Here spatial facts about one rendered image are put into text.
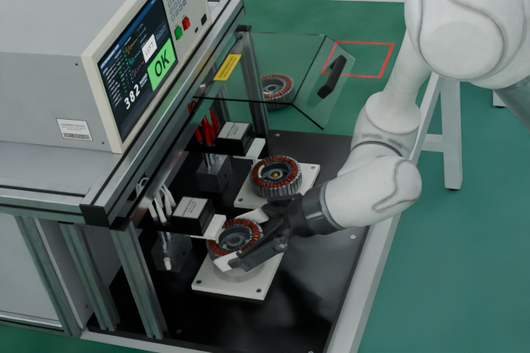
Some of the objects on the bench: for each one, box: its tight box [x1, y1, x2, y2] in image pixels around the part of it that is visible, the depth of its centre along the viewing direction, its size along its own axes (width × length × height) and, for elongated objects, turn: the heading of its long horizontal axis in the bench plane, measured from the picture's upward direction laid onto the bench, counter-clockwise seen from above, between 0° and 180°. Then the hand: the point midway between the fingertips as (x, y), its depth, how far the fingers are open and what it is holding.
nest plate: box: [192, 240, 287, 300], centre depth 184 cm, size 15×15×1 cm
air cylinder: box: [151, 232, 192, 273], centre depth 188 cm, size 5×8×6 cm
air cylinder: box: [196, 154, 233, 193], centre depth 205 cm, size 5×8×6 cm
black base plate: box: [87, 124, 371, 353], centre depth 194 cm, size 47×64×2 cm
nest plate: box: [233, 159, 320, 210], centre depth 201 cm, size 15×15×1 cm
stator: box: [249, 155, 303, 199], centre depth 200 cm, size 11×11×4 cm
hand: (235, 241), depth 180 cm, fingers closed on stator, 11 cm apart
